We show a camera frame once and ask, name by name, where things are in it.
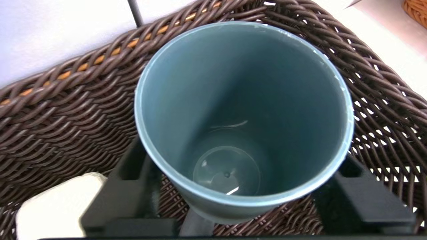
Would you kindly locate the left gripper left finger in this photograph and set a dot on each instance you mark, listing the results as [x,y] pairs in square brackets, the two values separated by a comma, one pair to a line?
[130,200]

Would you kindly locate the orange wicker basket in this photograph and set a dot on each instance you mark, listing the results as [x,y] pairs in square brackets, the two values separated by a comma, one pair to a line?
[417,11]

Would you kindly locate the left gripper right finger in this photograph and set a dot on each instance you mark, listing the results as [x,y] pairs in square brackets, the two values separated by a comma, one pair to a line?
[363,203]

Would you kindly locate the dark brown wicker basket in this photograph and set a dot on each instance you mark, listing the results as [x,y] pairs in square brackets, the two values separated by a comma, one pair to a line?
[66,126]

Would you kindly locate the blue-grey plastic cup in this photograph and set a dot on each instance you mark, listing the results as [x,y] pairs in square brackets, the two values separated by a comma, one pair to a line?
[240,100]

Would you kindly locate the white soap bar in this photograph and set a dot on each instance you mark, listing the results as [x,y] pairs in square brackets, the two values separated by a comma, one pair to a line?
[53,210]

